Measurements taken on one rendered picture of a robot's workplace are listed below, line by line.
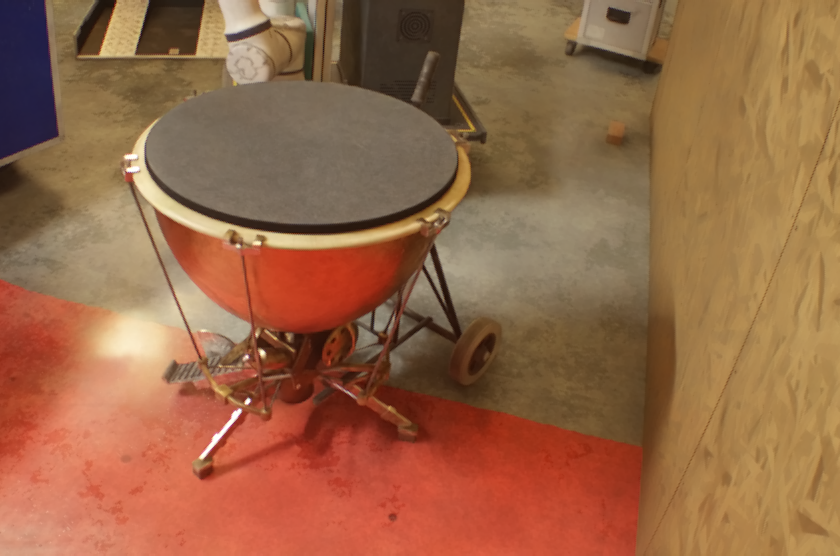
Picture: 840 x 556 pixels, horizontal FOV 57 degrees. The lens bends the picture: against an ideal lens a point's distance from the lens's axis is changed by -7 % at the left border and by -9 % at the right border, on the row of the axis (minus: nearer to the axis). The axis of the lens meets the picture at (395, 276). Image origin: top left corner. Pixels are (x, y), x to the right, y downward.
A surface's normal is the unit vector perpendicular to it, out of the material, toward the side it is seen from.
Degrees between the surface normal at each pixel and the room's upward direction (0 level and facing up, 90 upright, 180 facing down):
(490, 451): 0
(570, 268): 0
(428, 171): 0
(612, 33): 90
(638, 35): 90
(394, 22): 90
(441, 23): 90
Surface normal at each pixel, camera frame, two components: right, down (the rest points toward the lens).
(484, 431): 0.10, -0.81
